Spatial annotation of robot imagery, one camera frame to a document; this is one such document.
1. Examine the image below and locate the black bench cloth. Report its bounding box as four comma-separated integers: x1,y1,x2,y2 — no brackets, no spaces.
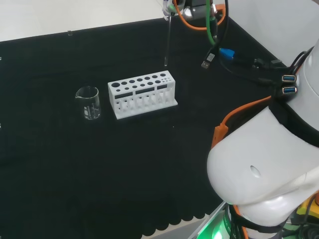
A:
0,15,292,239

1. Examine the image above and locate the black adapter cable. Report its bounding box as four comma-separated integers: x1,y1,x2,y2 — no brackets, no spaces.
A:
219,51,315,87

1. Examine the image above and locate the white test tube rack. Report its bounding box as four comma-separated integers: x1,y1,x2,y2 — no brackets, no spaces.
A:
107,70,179,120

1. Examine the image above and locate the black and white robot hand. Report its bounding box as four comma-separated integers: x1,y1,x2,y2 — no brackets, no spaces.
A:
161,0,215,19

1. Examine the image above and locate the orange cable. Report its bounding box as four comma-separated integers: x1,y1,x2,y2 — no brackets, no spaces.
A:
173,0,273,239

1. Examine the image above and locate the yellow stop button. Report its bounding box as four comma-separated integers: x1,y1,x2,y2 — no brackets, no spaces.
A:
296,194,319,218

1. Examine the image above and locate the blue cable connector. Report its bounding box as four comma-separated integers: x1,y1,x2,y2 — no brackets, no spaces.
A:
219,47,236,60

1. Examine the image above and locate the black cable with USB plug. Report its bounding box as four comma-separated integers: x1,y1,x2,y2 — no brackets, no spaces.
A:
201,0,230,70

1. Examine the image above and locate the clear glass rod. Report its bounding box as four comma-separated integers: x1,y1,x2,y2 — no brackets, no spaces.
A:
163,15,172,68

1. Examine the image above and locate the clear glass beaker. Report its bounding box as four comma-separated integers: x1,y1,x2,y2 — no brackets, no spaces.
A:
75,86,101,120

